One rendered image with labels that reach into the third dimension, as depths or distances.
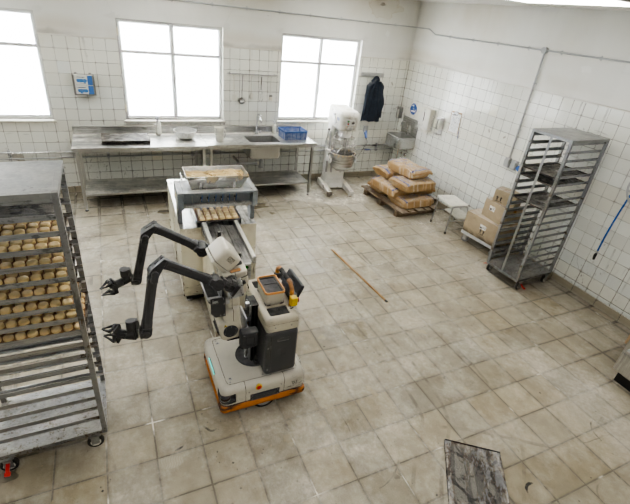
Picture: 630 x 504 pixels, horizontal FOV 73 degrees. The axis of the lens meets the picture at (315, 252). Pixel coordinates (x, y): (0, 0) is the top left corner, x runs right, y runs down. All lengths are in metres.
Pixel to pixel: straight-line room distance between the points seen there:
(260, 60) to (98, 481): 5.79
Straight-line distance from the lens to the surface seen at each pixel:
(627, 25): 5.86
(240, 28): 7.00
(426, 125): 7.65
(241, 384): 3.27
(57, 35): 6.78
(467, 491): 3.39
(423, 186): 6.94
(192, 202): 4.05
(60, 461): 3.46
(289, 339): 3.14
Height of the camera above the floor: 2.67
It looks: 29 degrees down
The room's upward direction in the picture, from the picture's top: 7 degrees clockwise
